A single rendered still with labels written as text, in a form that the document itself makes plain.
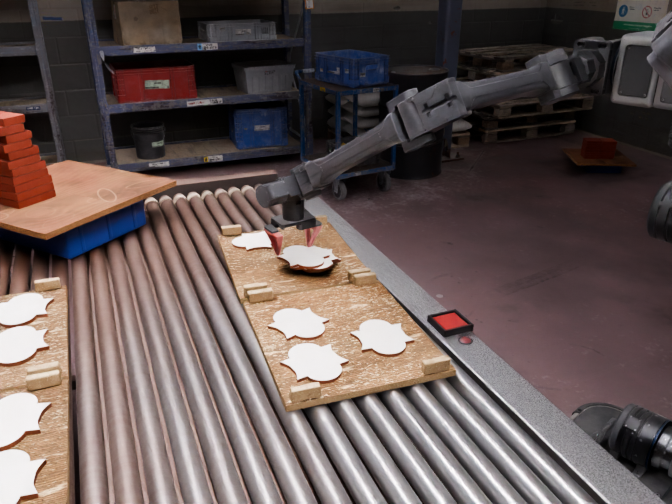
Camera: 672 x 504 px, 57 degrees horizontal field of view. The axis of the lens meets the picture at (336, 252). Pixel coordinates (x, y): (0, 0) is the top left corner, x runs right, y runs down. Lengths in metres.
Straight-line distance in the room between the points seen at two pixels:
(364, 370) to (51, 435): 0.57
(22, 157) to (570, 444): 1.57
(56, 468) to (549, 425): 0.84
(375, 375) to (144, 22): 4.61
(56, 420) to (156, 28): 4.59
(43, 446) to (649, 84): 1.41
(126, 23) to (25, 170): 3.63
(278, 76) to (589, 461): 5.00
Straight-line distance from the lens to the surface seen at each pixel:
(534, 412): 1.23
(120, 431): 1.19
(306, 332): 1.34
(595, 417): 2.39
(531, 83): 1.39
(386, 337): 1.33
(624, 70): 1.59
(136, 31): 5.52
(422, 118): 1.22
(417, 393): 1.22
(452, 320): 1.44
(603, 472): 1.15
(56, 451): 1.16
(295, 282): 1.57
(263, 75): 5.73
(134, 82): 5.50
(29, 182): 1.97
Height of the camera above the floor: 1.66
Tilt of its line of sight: 25 degrees down
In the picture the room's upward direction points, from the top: straight up
